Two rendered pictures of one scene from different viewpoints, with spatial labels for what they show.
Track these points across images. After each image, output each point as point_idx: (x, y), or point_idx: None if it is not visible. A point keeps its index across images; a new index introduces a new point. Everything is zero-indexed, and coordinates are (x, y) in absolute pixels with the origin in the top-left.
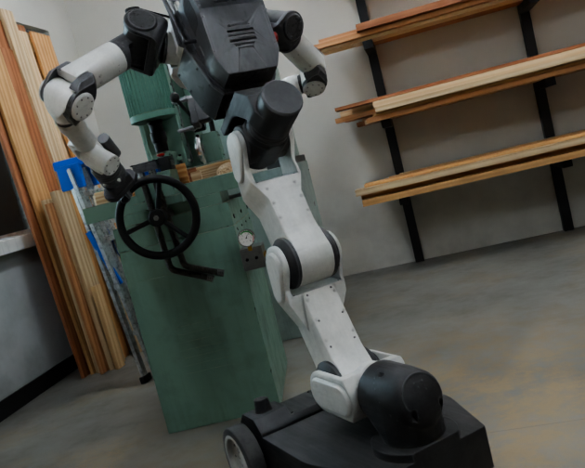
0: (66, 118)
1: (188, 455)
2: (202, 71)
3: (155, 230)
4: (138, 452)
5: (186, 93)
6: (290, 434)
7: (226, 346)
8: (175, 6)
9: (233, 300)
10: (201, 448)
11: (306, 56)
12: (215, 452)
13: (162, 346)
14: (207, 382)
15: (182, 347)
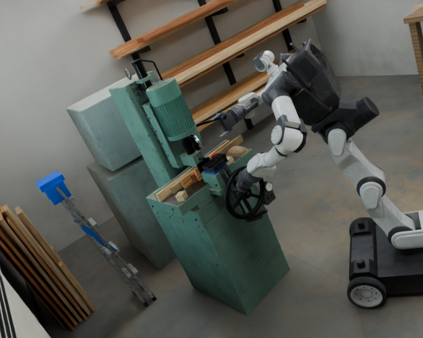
0: (295, 149)
1: (290, 315)
2: (319, 100)
3: (236, 201)
4: (251, 333)
5: None
6: (388, 268)
7: (263, 251)
8: (264, 62)
9: (262, 223)
10: (289, 309)
11: None
12: (303, 305)
13: (236, 268)
14: (259, 275)
15: (245, 263)
